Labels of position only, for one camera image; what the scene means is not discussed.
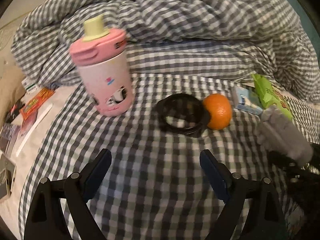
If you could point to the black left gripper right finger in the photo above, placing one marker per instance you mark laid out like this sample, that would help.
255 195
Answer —
265 218

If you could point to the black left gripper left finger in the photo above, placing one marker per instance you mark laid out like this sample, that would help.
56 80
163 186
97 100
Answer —
45 217

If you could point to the light blue tissue pack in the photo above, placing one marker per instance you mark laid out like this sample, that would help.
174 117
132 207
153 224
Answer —
246 100

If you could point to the green snack bag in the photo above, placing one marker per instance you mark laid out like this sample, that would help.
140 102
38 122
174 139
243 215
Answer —
270 95

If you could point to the grey checked bed sheet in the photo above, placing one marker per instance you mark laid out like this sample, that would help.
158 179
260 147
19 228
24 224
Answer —
155 187

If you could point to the orange mandarin fruit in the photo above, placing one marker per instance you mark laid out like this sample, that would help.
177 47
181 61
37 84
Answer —
220 111

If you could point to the dark printed booklet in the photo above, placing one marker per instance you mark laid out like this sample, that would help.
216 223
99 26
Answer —
11 132

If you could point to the white plastic stick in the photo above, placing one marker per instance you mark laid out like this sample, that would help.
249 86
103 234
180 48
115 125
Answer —
33 127

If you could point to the orange red snack packet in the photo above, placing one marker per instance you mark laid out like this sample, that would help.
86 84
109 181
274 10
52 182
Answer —
36 102

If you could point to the grey checked duvet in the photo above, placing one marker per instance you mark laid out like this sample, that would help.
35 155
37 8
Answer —
271 29

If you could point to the pink sippy cup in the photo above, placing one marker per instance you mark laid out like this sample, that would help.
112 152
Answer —
100 58

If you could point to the black ring lid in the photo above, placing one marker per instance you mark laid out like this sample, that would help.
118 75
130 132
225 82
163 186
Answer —
182 114

